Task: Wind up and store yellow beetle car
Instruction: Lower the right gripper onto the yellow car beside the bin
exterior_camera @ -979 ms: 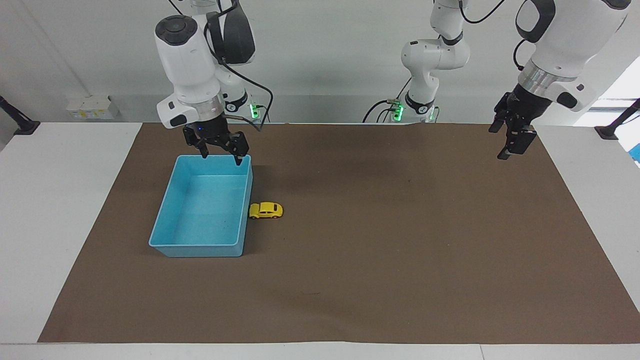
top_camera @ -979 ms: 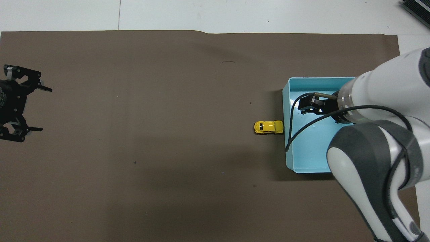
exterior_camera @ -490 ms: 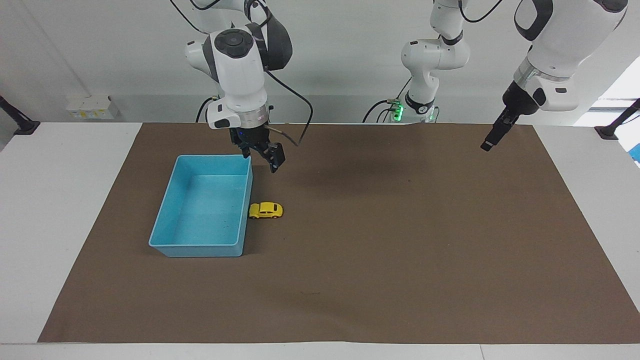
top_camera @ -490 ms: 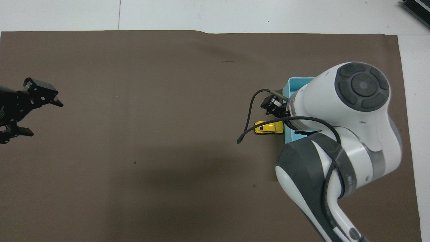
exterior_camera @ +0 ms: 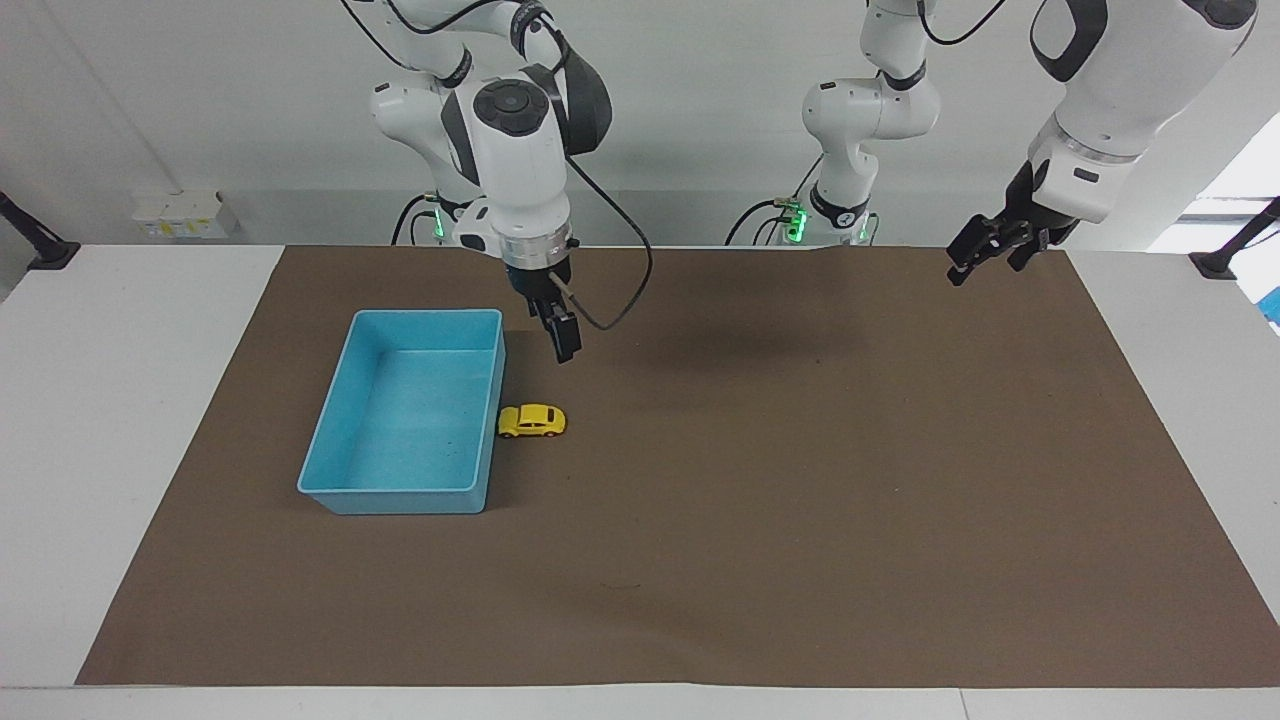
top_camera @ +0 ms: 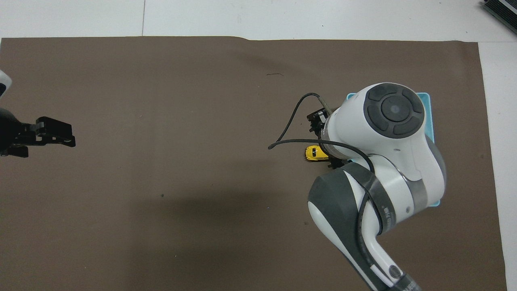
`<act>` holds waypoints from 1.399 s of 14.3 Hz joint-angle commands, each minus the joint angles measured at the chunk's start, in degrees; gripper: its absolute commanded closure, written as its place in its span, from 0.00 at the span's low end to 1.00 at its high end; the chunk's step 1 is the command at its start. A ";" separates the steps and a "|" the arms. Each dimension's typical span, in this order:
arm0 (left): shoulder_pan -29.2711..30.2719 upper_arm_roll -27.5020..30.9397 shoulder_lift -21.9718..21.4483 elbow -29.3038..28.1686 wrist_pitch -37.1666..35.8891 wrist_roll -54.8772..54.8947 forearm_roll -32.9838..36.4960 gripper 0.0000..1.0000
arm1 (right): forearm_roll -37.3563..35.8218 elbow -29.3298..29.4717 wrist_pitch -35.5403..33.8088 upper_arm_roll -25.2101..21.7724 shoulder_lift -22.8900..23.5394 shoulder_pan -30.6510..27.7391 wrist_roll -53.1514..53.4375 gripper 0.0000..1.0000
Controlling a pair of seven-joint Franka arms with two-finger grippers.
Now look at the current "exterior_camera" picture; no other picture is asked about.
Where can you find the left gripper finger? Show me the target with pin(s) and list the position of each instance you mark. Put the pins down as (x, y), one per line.
(975, 250)
(1028, 248)

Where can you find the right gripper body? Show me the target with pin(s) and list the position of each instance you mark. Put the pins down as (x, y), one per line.
(537, 276)

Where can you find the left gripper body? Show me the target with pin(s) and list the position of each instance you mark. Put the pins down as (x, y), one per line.
(1024, 200)

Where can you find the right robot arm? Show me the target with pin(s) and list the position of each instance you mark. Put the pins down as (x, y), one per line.
(520, 170)

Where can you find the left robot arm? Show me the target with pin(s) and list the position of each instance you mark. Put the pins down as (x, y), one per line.
(1130, 80)

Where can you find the yellow toy beetle car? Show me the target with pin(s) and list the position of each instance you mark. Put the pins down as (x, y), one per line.
(532, 421)

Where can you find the light blue plastic bin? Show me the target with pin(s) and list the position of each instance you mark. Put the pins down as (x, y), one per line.
(415, 420)

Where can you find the black stand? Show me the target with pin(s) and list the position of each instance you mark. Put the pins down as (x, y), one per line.
(40, 248)
(1225, 255)

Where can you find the white wall socket box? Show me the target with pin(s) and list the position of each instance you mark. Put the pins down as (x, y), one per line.
(185, 215)

